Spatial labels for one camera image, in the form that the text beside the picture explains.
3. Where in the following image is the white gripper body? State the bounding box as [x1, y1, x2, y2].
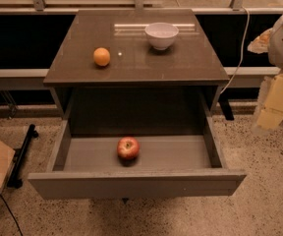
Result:
[248, 29, 271, 54]

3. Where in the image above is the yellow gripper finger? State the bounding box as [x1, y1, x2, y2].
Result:
[252, 73, 283, 134]

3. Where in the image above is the red apple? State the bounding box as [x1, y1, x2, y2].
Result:
[117, 137, 140, 160]

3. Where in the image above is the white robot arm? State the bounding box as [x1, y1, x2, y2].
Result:
[248, 14, 283, 135]

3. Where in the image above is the dark grey cabinet counter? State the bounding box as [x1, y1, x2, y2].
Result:
[44, 10, 228, 118]

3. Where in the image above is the open grey top drawer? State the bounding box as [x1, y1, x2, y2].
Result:
[28, 91, 248, 201]

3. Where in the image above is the white ceramic bowl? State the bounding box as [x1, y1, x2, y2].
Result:
[144, 23, 179, 50]

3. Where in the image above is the orange fruit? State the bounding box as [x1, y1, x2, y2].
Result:
[93, 47, 110, 67]

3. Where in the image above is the black metal stand leg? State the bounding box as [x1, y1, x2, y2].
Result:
[7, 124, 38, 189]

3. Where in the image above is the white cable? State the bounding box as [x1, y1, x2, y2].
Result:
[219, 6, 251, 95]

